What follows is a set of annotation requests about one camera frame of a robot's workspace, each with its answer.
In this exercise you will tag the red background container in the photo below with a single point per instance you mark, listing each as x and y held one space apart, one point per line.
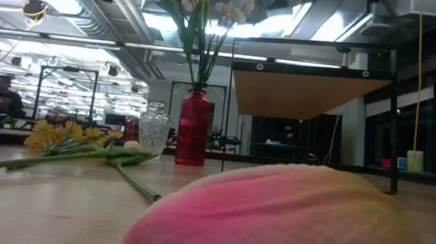
132 129

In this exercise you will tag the person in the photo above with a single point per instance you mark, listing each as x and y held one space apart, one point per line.
8 101

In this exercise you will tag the small blue box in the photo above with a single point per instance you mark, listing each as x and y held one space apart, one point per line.
401 163

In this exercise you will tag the clear cut glass vase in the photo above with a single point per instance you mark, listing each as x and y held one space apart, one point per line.
154 129

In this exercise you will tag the wooden shelf with black frame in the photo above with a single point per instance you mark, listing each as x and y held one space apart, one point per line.
304 93

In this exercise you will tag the white ceiling unit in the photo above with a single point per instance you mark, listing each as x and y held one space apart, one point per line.
422 5

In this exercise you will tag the white artificial flower bunch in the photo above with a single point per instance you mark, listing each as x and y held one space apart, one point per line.
233 11

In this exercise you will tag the red ribbed glass vase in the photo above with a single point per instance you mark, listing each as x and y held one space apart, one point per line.
192 128

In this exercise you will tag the black round ceiling device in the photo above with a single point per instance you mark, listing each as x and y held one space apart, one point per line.
34 9

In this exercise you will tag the yellow artificial flower bunch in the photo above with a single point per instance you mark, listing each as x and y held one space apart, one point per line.
44 129

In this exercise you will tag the small red box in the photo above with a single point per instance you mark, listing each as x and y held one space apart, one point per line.
386 163

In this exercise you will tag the light green cup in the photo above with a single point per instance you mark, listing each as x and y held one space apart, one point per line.
415 160

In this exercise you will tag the pink artificial tulip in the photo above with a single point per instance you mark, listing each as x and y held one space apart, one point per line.
273 218

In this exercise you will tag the dark artificial tulip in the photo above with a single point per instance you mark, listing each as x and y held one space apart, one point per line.
113 142

